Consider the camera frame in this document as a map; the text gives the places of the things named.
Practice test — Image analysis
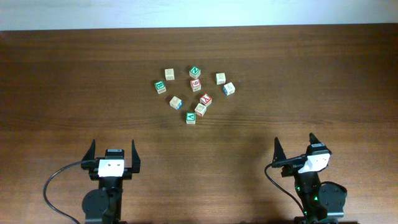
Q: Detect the plain wooden block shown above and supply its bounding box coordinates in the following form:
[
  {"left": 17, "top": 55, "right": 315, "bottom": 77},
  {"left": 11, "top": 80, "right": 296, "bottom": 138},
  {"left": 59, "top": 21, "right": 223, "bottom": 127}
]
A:
[{"left": 165, "top": 68, "right": 175, "bottom": 80}]

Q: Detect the green B block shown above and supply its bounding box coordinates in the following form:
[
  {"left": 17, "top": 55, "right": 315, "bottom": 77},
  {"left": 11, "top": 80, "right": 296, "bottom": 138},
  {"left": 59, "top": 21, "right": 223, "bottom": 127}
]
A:
[{"left": 154, "top": 80, "right": 167, "bottom": 94}]

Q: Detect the red 9 block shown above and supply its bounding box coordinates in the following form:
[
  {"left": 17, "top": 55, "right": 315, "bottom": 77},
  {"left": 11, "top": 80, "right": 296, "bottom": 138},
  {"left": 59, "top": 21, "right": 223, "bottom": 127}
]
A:
[{"left": 190, "top": 79, "right": 201, "bottom": 92}]

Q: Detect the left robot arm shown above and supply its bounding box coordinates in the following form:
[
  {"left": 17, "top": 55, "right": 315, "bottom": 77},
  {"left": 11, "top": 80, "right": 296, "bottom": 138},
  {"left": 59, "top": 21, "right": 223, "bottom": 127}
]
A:
[{"left": 81, "top": 141, "right": 141, "bottom": 224}]

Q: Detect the red sided picture block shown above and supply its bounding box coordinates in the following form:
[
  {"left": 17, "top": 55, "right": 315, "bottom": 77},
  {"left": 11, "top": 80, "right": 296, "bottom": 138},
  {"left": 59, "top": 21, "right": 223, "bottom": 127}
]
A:
[{"left": 194, "top": 103, "right": 207, "bottom": 117}]

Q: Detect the blue sided plain block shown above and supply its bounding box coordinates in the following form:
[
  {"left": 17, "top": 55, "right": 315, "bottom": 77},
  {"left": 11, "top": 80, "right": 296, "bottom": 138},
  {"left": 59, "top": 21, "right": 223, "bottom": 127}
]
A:
[{"left": 169, "top": 96, "right": 183, "bottom": 110}]

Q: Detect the green V block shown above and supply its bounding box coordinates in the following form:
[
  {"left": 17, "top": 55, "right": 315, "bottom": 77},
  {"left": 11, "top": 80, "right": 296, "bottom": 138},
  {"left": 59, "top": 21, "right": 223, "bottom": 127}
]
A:
[{"left": 186, "top": 113, "right": 196, "bottom": 124}]

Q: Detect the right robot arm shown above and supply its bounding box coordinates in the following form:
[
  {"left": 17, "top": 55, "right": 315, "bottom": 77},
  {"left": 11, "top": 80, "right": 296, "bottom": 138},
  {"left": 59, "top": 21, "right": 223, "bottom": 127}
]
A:
[{"left": 268, "top": 133, "right": 347, "bottom": 223}]

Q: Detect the green N block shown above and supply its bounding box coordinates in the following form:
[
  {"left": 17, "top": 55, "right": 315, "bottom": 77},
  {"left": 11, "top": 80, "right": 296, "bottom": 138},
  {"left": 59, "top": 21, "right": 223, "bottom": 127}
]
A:
[{"left": 189, "top": 66, "right": 201, "bottom": 79}]

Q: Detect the wooden block number 4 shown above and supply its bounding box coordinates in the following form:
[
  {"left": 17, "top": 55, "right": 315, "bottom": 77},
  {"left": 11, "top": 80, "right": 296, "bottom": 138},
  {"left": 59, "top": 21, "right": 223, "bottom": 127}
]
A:
[{"left": 216, "top": 73, "right": 226, "bottom": 85}]

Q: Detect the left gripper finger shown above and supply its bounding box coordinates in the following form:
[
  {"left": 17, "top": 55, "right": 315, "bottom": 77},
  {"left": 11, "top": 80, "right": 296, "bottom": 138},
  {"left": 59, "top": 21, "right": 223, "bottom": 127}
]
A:
[
  {"left": 131, "top": 140, "right": 141, "bottom": 167},
  {"left": 81, "top": 140, "right": 96, "bottom": 162}
]

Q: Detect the red Y block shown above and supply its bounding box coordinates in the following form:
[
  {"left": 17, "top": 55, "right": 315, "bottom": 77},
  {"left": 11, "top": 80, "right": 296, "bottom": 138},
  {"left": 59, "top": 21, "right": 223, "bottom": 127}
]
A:
[{"left": 200, "top": 93, "right": 212, "bottom": 107}]

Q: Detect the blue sided wooden block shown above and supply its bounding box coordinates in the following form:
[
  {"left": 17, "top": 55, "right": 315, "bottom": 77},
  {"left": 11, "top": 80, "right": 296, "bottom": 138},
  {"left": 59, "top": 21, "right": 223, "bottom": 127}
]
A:
[{"left": 223, "top": 82, "right": 236, "bottom": 96}]

